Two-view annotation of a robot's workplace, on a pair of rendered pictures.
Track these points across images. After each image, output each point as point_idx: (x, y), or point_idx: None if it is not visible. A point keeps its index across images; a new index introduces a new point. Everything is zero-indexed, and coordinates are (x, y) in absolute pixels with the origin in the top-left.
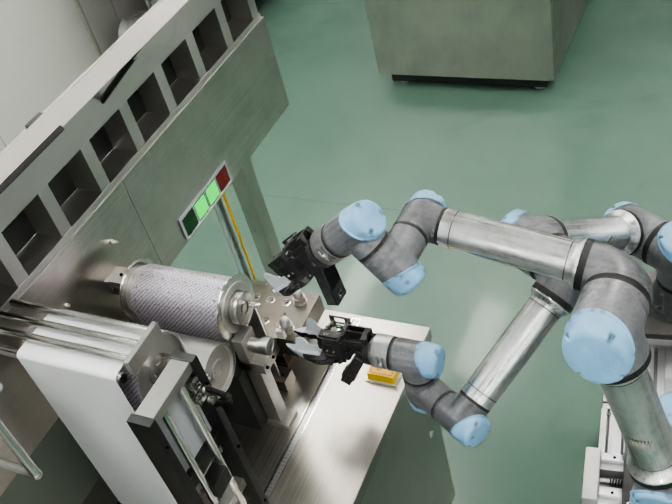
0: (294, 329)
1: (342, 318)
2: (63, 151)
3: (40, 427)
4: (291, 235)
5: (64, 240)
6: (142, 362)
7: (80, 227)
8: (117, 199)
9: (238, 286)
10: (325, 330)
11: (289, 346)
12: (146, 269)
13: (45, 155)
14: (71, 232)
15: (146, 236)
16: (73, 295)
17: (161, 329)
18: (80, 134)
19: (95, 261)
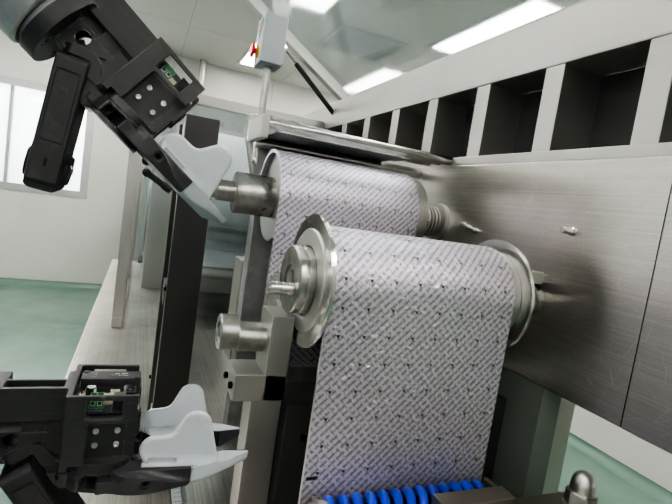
0: (247, 451)
1: (91, 397)
2: (618, 25)
3: None
4: (172, 52)
5: (528, 157)
6: (250, 137)
7: (553, 161)
8: (639, 181)
9: (317, 250)
10: (126, 377)
11: (226, 425)
12: (482, 247)
13: (589, 16)
14: (541, 157)
15: (638, 312)
16: (487, 231)
17: (292, 166)
18: (669, 9)
19: (534, 229)
